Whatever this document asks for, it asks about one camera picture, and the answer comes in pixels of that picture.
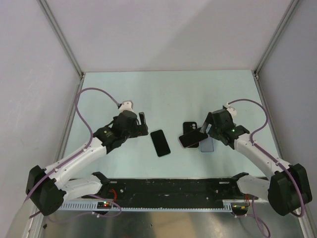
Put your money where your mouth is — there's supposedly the pink-edged black phone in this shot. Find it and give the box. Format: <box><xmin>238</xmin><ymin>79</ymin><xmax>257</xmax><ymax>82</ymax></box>
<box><xmin>179</xmin><ymin>128</ymin><xmax>208</xmax><ymax>148</ymax></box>

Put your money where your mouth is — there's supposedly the black phone case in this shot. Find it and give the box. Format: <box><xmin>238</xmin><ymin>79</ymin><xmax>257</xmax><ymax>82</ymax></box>
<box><xmin>183</xmin><ymin>121</ymin><xmax>199</xmax><ymax>148</ymax></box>

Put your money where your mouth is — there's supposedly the light blue phone case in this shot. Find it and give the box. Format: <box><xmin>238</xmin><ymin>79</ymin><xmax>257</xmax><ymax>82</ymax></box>
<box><xmin>199</xmin><ymin>137</ymin><xmax>214</xmax><ymax>153</ymax></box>

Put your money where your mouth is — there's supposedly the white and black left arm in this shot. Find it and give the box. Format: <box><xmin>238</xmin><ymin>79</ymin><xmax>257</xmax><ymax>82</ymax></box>
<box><xmin>26</xmin><ymin>110</ymin><xmax>148</xmax><ymax>216</ymax></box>

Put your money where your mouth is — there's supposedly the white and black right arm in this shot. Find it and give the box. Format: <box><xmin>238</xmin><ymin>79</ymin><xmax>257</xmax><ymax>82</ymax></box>
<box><xmin>201</xmin><ymin>108</ymin><xmax>313</xmax><ymax>216</ymax></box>

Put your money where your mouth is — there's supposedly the left circuit board with leds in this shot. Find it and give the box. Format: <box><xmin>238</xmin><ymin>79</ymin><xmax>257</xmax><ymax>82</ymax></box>
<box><xmin>97</xmin><ymin>201</ymin><xmax>112</xmax><ymax>209</ymax></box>

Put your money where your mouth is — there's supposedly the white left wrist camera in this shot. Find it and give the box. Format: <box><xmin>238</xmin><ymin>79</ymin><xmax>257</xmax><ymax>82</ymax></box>
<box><xmin>118</xmin><ymin>100</ymin><xmax>134</xmax><ymax>112</ymax></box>

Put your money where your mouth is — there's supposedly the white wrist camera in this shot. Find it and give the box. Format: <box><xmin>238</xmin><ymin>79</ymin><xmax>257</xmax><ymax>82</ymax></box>
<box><xmin>118</xmin><ymin>100</ymin><xmax>134</xmax><ymax>112</ymax></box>
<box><xmin>223</xmin><ymin>103</ymin><xmax>237</xmax><ymax>117</ymax></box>

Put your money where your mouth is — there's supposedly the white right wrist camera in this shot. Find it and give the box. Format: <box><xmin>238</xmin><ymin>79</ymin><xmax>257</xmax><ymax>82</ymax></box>
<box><xmin>223</xmin><ymin>103</ymin><xmax>237</xmax><ymax>117</ymax></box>

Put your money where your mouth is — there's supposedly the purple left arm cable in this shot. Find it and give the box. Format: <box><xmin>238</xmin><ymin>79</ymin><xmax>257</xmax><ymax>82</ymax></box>
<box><xmin>25</xmin><ymin>88</ymin><xmax>122</xmax><ymax>225</ymax></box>

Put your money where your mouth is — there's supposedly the right circuit board with wires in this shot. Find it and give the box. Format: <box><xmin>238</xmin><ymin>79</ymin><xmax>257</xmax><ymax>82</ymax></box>
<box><xmin>231</xmin><ymin>203</ymin><xmax>250</xmax><ymax>216</ymax></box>

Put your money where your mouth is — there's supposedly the grey slotted cable duct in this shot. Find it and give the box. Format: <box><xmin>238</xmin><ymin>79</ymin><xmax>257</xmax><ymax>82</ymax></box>
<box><xmin>58</xmin><ymin>201</ymin><xmax>232</xmax><ymax>212</ymax></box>

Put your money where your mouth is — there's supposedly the right aluminium frame post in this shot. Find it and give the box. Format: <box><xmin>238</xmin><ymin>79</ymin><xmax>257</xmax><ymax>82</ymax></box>
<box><xmin>253</xmin><ymin>0</ymin><xmax>302</xmax><ymax>80</ymax></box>

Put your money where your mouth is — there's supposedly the aluminium frame post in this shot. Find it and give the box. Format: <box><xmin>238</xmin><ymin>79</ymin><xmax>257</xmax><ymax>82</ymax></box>
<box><xmin>37</xmin><ymin>0</ymin><xmax>84</xmax><ymax>78</ymax></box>
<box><xmin>253</xmin><ymin>0</ymin><xmax>302</xmax><ymax>80</ymax></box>

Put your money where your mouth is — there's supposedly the left aluminium frame post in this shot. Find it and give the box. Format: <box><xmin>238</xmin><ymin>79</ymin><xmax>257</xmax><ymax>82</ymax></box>
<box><xmin>37</xmin><ymin>0</ymin><xmax>84</xmax><ymax>78</ymax></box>

